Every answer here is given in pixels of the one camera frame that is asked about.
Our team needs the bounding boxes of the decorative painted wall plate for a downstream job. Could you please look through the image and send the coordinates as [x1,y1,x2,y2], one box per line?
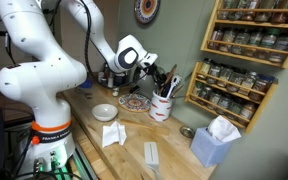
[133,0,161,25]

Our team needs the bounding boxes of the small wooden spice rack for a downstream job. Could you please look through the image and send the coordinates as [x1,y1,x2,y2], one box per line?
[184,61,279,135]

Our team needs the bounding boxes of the small metal tool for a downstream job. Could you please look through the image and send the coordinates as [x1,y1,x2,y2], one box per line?
[75,88,93,100]

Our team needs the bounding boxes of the blue tissue box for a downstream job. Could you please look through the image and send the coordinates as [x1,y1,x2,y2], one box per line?
[189,126,233,168]

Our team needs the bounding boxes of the brown wooden utensil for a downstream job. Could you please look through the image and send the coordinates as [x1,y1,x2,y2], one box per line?
[171,83,185,100]

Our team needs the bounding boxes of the white utensil holder orange marks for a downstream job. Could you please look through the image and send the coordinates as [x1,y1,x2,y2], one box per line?
[148,90,174,123]

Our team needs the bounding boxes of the colourful painted ceramic trivet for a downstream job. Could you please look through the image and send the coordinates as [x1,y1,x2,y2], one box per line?
[118,92,152,113]

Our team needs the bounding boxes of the black plastic spoon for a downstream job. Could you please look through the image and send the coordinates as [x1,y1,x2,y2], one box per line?
[159,83,169,98]

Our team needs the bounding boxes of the white flat kitchen tool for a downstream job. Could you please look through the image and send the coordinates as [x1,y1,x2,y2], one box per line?
[143,141,161,180]

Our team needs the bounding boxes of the crumpled white napkin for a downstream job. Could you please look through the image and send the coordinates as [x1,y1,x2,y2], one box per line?
[101,120,128,149]

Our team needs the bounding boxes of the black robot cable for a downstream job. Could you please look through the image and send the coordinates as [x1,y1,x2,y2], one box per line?
[78,0,142,89]

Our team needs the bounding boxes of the white cylindrical container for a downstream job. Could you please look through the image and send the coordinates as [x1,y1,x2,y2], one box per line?
[107,76,115,89]

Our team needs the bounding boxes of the wooden spatula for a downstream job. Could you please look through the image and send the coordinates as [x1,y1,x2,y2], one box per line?
[119,118,171,136]

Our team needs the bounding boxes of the white slotted pasta spoon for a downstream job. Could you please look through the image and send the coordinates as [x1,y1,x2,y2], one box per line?
[166,74,183,99]

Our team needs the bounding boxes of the glass spice jar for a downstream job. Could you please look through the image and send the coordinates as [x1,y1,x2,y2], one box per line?
[217,94,233,115]
[217,66,234,88]
[238,71,259,97]
[216,0,232,20]
[254,0,272,23]
[207,28,224,51]
[219,29,237,53]
[206,63,222,84]
[248,74,275,102]
[192,81,204,101]
[207,90,223,111]
[198,58,213,80]
[230,0,243,21]
[231,30,251,56]
[198,85,213,106]
[244,29,264,58]
[255,29,281,60]
[238,102,258,126]
[227,69,247,93]
[269,0,288,25]
[240,0,257,22]
[227,98,243,121]
[268,33,288,64]

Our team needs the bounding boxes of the small pale bottle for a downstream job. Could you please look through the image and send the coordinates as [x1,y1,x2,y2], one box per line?
[97,71,105,84]

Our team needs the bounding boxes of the white ceramic bowl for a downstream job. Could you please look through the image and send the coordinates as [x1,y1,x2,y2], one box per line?
[91,103,119,123]

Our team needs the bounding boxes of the dark bottle white label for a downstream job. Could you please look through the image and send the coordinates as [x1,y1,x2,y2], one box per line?
[103,64,112,83]

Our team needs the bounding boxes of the small metal lid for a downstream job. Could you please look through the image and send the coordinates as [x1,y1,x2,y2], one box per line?
[179,125,196,139]

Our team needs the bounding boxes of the black round container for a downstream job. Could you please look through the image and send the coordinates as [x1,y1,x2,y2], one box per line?
[113,73,127,88]

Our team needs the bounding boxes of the small blue container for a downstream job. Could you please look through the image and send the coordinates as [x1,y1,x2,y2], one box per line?
[80,78,94,89]

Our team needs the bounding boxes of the round wooden spoon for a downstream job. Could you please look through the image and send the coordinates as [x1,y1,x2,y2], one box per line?
[162,63,178,88]

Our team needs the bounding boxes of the large wooden spice rack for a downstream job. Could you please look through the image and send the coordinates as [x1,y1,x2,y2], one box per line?
[199,0,288,70]

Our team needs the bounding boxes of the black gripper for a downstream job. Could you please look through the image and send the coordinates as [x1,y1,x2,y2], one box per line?
[146,62,168,90]

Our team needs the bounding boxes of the white tissue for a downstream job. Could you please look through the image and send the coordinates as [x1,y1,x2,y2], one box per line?
[207,115,242,143]

